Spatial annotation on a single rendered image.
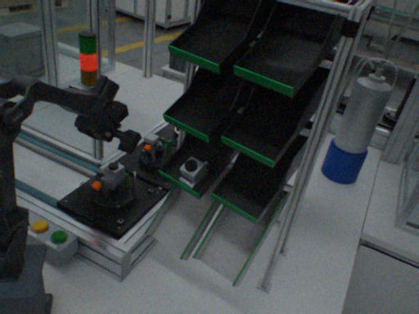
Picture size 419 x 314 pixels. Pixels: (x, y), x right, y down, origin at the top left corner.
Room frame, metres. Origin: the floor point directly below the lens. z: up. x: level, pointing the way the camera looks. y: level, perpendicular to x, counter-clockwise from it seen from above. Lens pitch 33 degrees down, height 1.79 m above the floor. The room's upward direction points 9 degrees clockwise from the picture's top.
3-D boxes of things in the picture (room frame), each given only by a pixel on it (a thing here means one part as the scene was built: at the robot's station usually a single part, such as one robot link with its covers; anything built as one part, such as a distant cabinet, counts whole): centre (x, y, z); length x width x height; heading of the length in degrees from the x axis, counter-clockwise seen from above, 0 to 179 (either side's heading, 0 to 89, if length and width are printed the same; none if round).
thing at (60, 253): (0.76, 0.43, 0.93); 0.21 x 0.07 x 0.06; 68
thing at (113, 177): (0.94, 0.27, 1.06); 0.08 x 0.04 x 0.07; 158
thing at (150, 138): (1.16, 0.18, 1.01); 0.24 x 0.24 x 0.13; 68
